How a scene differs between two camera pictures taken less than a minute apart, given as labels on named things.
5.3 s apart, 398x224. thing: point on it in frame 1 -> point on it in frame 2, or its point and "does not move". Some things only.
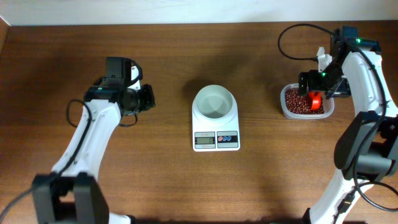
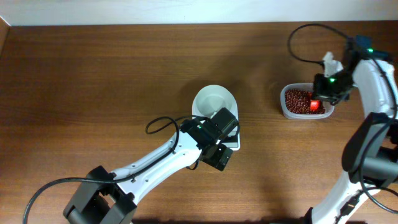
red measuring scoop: (316, 99) does not move
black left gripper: (148, 94) -> (219, 160)
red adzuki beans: (295, 103) does not move
